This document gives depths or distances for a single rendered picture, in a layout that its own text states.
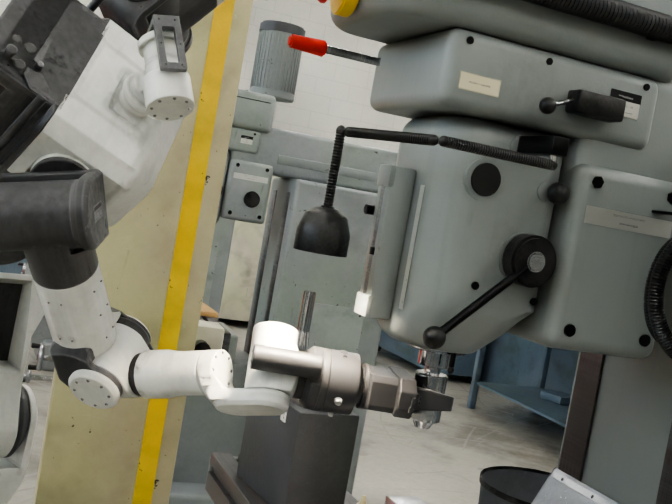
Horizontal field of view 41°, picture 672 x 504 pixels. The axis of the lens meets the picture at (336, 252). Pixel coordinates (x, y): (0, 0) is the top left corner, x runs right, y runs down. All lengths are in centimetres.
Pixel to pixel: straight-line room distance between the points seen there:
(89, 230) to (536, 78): 61
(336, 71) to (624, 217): 968
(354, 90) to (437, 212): 979
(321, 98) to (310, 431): 934
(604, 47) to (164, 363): 75
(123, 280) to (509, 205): 187
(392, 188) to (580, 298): 30
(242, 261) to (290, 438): 811
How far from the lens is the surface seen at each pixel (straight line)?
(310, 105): 1078
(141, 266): 293
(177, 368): 133
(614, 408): 158
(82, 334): 133
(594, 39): 127
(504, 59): 121
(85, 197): 119
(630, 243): 133
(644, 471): 153
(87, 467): 305
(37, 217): 120
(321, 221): 117
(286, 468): 163
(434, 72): 119
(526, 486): 360
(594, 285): 130
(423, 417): 132
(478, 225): 122
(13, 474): 173
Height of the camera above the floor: 149
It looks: 3 degrees down
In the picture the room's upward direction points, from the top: 10 degrees clockwise
